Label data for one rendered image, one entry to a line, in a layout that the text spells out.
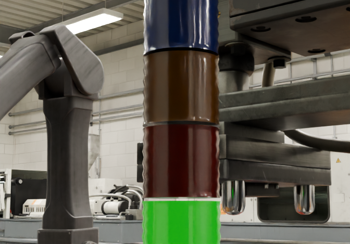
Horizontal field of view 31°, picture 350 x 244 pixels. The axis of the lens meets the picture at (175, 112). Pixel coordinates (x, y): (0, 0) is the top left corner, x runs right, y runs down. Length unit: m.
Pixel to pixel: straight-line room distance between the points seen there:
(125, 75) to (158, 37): 10.35
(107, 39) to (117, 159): 2.14
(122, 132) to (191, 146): 10.26
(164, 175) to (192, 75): 0.05
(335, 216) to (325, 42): 5.14
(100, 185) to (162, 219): 8.43
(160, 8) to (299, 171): 0.33
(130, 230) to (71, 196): 6.62
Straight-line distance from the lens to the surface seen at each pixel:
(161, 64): 0.30
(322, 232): 5.75
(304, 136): 0.66
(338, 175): 5.70
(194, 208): 0.29
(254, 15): 0.53
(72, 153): 0.95
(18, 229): 9.20
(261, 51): 0.59
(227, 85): 0.59
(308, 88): 0.52
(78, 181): 0.96
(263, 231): 6.10
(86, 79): 0.95
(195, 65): 0.30
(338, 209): 5.69
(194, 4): 0.31
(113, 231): 7.58
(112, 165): 10.67
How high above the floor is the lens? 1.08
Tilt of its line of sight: 9 degrees up
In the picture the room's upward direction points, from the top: straight up
